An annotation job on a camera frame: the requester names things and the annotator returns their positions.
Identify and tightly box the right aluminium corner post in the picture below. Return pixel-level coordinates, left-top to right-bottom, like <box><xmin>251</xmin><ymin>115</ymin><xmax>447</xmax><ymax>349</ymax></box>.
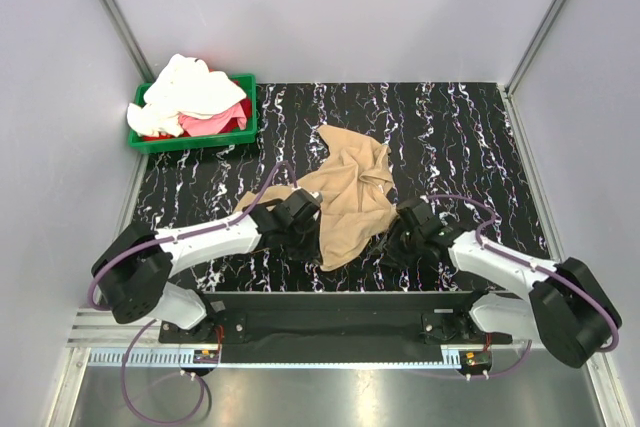
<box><xmin>504</xmin><ymin>0</ymin><xmax>569</xmax><ymax>96</ymax></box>

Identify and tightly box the aluminium corner post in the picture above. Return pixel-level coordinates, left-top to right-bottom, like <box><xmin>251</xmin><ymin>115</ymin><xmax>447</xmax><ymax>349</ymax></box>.
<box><xmin>99</xmin><ymin>0</ymin><xmax>154</xmax><ymax>82</ymax></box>
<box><xmin>504</xmin><ymin>0</ymin><xmax>569</xmax><ymax>96</ymax></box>

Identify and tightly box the aluminium rail frame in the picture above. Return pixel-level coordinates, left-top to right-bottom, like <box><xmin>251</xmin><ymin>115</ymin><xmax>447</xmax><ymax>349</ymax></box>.
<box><xmin>48</xmin><ymin>309</ymin><xmax>639</xmax><ymax>426</ymax></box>

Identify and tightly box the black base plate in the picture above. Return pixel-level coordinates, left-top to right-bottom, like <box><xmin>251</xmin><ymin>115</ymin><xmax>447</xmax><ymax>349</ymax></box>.
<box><xmin>159</xmin><ymin>292</ymin><xmax>512</xmax><ymax>368</ymax></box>

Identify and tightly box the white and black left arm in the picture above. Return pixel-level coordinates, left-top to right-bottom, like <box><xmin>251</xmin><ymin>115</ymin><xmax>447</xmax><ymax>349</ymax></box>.
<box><xmin>90</xmin><ymin>188</ymin><xmax>322</xmax><ymax>344</ymax></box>

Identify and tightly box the white t-shirt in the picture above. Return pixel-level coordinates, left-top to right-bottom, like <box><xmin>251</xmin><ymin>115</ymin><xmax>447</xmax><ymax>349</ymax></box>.
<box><xmin>125</xmin><ymin>52</ymin><xmax>248</xmax><ymax>138</ymax></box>

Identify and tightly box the left aluminium corner post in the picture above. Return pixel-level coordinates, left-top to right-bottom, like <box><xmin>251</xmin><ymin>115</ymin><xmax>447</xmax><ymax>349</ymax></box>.
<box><xmin>99</xmin><ymin>0</ymin><xmax>154</xmax><ymax>82</ymax></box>

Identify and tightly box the white slotted cable duct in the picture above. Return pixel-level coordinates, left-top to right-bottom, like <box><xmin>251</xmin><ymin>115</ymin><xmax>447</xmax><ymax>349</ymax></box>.
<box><xmin>87</xmin><ymin>345</ymin><xmax>494</xmax><ymax>368</ymax></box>

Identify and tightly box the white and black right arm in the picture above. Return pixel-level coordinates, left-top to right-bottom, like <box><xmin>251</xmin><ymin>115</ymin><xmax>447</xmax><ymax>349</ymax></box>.
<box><xmin>385</xmin><ymin>197</ymin><xmax>622</xmax><ymax>368</ymax></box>

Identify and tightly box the green plastic bin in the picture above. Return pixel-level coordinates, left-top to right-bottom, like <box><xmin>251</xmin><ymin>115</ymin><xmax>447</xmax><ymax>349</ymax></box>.
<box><xmin>127</xmin><ymin>73</ymin><xmax>259</xmax><ymax>155</ymax></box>

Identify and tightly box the beige t-shirt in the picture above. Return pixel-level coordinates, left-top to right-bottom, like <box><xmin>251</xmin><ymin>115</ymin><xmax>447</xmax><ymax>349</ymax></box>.
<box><xmin>233</xmin><ymin>124</ymin><xmax>399</xmax><ymax>272</ymax></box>

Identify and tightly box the pink t-shirt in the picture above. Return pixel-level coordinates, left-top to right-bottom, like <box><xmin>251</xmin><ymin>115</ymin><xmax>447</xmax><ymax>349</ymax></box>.
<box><xmin>178</xmin><ymin>103</ymin><xmax>247</xmax><ymax>137</ymax></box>

